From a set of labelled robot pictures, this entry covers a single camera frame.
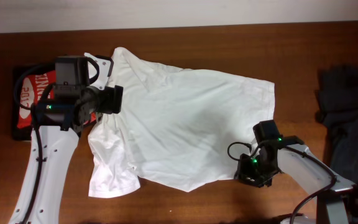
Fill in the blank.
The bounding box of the black folded garment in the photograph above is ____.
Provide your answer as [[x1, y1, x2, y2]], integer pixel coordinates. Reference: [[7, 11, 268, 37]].
[[11, 63, 98, 141]]

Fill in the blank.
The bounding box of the red printed folded t-shirt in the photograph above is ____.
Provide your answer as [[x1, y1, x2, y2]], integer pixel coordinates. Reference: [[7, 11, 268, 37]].
[[16, 70, 97, 129]]

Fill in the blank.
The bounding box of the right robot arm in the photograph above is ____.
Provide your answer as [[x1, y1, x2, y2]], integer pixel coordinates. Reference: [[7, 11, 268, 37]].
[[234, 120, 358, 223]]

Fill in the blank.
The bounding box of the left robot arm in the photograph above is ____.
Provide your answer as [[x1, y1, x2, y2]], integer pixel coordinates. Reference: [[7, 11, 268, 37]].
[[9, 53, 123, 223]]

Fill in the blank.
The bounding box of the white t-shirt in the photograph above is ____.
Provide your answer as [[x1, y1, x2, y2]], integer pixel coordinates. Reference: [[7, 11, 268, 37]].
[[88, 47, 275, 198]]

